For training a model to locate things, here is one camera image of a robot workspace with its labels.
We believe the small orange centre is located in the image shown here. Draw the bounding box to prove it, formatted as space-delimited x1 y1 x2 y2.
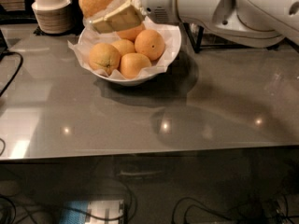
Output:
112 39 135 56

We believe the blue white box below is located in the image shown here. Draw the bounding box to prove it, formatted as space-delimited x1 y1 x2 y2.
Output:
59 200 126 224

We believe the white paper bowl liner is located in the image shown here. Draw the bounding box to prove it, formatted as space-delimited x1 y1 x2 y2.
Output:
67 16 178 81

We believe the white ceramic bowl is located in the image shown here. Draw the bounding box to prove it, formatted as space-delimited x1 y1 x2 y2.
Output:
78 16 182 87

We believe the stack of paper bowls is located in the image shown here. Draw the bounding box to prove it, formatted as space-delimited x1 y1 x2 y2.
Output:
32 0 75 35

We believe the black wire rack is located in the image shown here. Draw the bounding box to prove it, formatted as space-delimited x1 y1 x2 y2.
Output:
184 23 284 53

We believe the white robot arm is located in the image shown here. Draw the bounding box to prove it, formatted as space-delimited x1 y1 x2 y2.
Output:
79 0 299 47

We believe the black cable on left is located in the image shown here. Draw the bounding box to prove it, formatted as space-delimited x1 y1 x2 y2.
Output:
0 49 25 98

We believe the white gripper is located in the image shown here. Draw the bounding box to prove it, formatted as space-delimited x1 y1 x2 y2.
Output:
83 0 179 34

